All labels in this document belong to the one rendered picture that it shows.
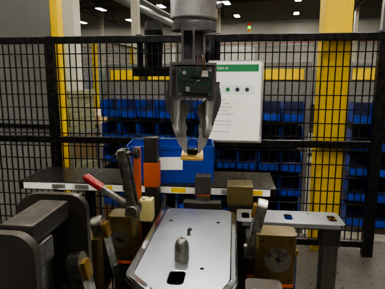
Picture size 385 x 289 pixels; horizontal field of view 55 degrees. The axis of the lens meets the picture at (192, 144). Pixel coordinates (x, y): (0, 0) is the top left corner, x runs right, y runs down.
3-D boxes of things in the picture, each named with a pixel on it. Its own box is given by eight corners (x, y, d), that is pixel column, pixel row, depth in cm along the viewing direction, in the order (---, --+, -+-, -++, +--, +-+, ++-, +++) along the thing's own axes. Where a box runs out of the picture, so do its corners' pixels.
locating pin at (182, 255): (188, 269, 79) (188, 240, 77) (173, 268, 79) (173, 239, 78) (189, 262, 82) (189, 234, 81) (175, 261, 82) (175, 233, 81)
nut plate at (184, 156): (203, 160, 60) (203, 153, 60) (180, 160, 61) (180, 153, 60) (203, 151, 69) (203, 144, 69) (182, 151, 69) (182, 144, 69)
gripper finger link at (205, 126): (196, 159, 59) (193, 101, 58) (196, 151, 65) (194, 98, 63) (216, 157, 59) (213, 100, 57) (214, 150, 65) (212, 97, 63)
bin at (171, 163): (214, 183, 128) (214, 146, 125) (126, 183, 127) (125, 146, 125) (211, 171, 144) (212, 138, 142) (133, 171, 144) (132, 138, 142)
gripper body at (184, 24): (167, 101, 56) (167, 18, 54) (171, 97, 64) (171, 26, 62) (217, 102, 56) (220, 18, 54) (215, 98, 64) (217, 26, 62)
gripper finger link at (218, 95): (194, 125, 62) (192, 73, 61) (194, 124, 64) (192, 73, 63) (222, 124, 62) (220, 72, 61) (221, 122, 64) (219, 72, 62)
